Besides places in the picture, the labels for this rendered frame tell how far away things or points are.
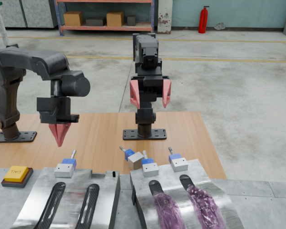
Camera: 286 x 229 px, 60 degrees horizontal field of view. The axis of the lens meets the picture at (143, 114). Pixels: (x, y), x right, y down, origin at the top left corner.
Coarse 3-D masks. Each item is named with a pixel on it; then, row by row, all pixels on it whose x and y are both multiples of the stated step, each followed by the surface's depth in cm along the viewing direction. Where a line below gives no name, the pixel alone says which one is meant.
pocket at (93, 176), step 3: (90, 171) 82; (90, 174) 83; (93, 174) 84; (96, 174) 84; (99, 174) 84; (102, 174) 83; (105, 174) 83; (90, 177) 83; (93, 177) 84; (96, 177) 84; (99, 177) 84; (102, 177) 84
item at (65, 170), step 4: (72, 152) 90; (72, 156) 88; (64, 160) 85; (68, 160) 85; (72, 160) 85; (60, 164) 81; (64, 164) 81; (68, 164) 81; (72, 164) 81; (76, 164) 87; (56, 168) 80; (60, 168) 80; (64, 168) 80; (68, 168) 80; (72, 168) 81; (56, 172) 79; (60, 172) 79; (64, 172) 79; (68, 172) 79; (72, 172) 81; (56, 176) 80; (60, 176) 80; (64, 176) 80; (68, 176) 80
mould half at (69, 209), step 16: (48, 176) 81; (80, 176) 81; (112, 176) 81; (32, 192) 76; (48, 192) 76; (64, 192) 76; (80, 192) 76; (112, 192) 75; (32, 208) 71; (64, 208) 71; (80, 208) 71; (96, 208) 71; (112, 208) 71; (16, 224) 67; (32, 224) 67; (64, 224) 67; (96, 224) 67; (112, 224) 72
